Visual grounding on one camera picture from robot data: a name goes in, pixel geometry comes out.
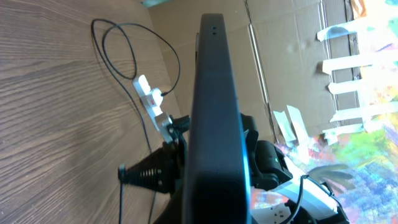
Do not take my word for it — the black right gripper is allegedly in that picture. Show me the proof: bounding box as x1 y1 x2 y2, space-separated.
118 136 188 195

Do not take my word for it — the Samsung Galaxy smartphone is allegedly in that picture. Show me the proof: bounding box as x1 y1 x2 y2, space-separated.
182 14 251 223

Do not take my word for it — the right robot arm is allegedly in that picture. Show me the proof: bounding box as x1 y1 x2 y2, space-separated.
118 113 349 223

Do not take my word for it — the white charger adapter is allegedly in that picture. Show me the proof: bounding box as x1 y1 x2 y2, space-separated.
146 88 163 107

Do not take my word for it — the white power strip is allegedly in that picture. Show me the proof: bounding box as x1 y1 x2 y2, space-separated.
132 75 163 130

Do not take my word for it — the brown cardboard backdrop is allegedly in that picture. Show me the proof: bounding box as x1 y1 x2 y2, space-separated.
149 0 359 141

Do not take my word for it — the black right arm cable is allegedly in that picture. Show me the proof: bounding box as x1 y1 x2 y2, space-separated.
279 174 336 224

